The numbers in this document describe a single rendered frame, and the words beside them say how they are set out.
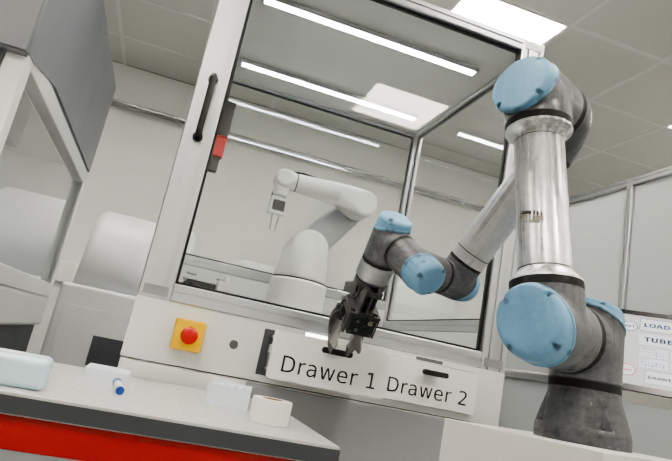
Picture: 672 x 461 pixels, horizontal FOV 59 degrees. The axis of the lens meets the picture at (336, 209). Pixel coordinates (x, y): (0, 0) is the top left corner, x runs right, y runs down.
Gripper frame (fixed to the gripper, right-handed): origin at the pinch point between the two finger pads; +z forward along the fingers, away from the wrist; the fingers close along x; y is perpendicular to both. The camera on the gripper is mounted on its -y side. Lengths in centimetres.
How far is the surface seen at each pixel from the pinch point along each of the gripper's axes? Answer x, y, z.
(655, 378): 83, 0, -11
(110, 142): -106, -348, 93
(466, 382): 42.5, -12.3, 10.6
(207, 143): -40, -40, -26
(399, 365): 22.3, -12.8, 10.0
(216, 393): -26.8, 18.7, 3.5
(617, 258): 167, -130, 2
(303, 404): -0.8, -6.1, 22.7
